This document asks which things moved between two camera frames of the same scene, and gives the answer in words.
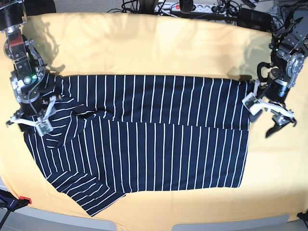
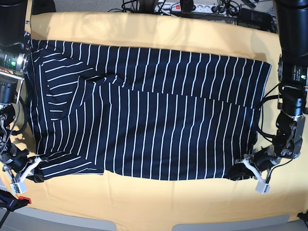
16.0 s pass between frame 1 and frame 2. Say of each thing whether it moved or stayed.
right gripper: moved
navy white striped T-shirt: stayed
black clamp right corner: stayed
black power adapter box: stayed
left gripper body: moved
